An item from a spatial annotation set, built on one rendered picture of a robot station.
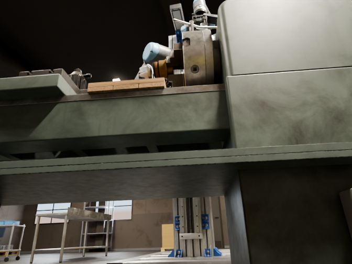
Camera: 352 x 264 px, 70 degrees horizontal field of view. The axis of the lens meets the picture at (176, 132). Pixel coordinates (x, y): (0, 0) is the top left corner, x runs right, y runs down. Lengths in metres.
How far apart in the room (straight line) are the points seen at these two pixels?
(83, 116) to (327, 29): 0.97
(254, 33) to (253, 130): 0.40
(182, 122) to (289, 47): 0.48
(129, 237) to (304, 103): 9.97
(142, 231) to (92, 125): 9.55
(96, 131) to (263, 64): 0.65
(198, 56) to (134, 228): 9.73
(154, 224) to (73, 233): 3.38
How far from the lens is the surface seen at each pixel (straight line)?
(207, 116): 0.92
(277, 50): 1.04
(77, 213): 5.94
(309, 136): 0.89
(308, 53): 1.07
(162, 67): 1.20
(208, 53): 1.09
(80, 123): 1.01
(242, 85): 0.93
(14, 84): 1.15
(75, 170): 0.79
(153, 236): 10.31
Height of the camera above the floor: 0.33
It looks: 23 degrees up
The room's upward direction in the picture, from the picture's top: 2 degrees counter-clockwise
